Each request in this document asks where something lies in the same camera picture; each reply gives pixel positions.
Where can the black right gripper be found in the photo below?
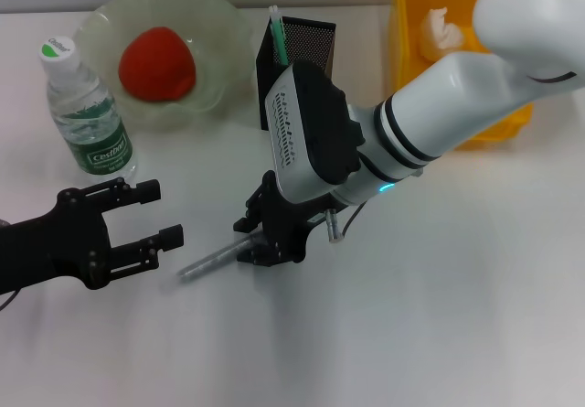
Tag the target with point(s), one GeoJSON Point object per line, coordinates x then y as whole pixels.
{"type": "Point", "coordinates": [288, 224]}

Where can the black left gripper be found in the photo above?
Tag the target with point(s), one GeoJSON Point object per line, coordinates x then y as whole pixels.
{"type": "Point", "coordinates": [55, 242]}

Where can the silver grey pen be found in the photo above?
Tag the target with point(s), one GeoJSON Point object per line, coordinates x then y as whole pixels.
{"type": "Point", "coordinates": [210, 260]}

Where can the clear water bottle green label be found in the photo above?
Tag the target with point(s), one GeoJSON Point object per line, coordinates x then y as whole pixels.
{"type": "Point", "coordinates": [98, 142]}

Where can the red-orange fruit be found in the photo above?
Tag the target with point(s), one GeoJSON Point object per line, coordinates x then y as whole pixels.
{"type": "Point", "coordinates": [157, 66]}

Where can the green utility knife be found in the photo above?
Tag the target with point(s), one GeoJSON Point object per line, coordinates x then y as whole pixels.
{"type": "Point", "coordinates": [279, 41]}

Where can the white paper ball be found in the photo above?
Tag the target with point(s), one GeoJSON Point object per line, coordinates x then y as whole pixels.
{"type": "Point", "coordinates": [439, 36]}

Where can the pale green glass fruit bowl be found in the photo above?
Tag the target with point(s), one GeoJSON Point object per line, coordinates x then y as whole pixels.
{"type": "Point", "coordinates": [219, 59]}

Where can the black mesh pen holder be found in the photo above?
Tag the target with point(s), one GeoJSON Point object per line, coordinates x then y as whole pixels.
{"type": "Point", "coordinates": [304, 41]}

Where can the yellow plastic bin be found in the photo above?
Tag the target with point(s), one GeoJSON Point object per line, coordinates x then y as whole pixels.
{"type": "Point", "coordinates": [407, 36]}

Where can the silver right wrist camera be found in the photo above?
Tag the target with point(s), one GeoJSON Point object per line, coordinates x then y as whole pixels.
{"type": "Point", "coordinates": [315, 128]}

